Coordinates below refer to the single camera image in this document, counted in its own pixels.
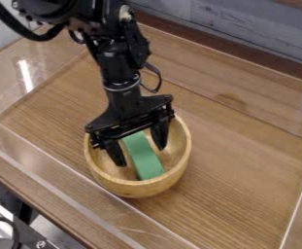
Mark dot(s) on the brown wooden bowl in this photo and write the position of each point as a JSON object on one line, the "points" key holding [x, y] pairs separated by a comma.
{"points": [[120, 179]]}

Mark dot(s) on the black metal bracket with bolt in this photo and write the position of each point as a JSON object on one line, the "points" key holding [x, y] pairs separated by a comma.
{"points": [[31, 239]]}

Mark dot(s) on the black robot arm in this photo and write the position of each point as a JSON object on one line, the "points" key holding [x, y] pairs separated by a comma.
{"points": [[104, 25]]}

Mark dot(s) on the green rectangular block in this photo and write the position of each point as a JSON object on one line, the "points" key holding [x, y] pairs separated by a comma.
{"points": [[147, 164]]}

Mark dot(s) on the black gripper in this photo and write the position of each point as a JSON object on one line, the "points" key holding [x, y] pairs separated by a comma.
{"points": [[131, 113]]}

